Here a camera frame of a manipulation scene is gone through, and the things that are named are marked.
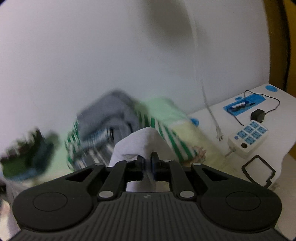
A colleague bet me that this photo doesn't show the yellow green baby blanket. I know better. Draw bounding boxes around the yellow green baby blanket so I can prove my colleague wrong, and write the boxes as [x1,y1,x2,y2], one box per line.
[62,98,232,173]

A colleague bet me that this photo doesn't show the grey fleece garment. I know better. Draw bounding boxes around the grey fleece garment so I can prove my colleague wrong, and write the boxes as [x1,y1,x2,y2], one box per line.
[77,90,140,143]

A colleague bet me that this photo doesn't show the white t-shirt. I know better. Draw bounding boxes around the white t-shirt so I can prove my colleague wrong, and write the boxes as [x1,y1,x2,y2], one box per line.
[1,128,177,240]

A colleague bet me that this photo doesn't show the blue tray on desk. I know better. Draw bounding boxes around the blue tray on desk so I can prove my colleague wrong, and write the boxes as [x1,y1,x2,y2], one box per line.
[223,94,266,116]

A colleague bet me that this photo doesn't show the white power cord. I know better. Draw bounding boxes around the white power cord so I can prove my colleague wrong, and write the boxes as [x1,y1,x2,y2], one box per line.
[182,0,225,142]

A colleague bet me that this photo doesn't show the grey blue striped sweater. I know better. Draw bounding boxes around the grey blue striped sweater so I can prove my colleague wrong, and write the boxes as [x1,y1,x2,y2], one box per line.
[65,126,132,169]

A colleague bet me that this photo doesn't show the black wire bracket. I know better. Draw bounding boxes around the black wire bracket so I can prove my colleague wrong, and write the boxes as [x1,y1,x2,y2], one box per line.
[241,155,276,188]

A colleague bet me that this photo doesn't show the white power strip blue sockets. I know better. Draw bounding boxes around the white power strip blue sockets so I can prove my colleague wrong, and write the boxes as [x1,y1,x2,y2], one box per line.
[227,120,269,158]

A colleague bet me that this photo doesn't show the folded dark green garment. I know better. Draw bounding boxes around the folded dark green garment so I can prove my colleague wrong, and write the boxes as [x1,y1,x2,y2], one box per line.
[1,133,60,180]

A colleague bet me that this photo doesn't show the white side desk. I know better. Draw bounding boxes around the white side desk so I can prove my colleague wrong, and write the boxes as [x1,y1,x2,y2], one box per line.
[186,83,296,239]

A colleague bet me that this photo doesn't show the green white striped shirt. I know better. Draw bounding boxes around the green white striped shirt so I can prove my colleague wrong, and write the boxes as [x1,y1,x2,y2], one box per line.
[65,112,199,170]

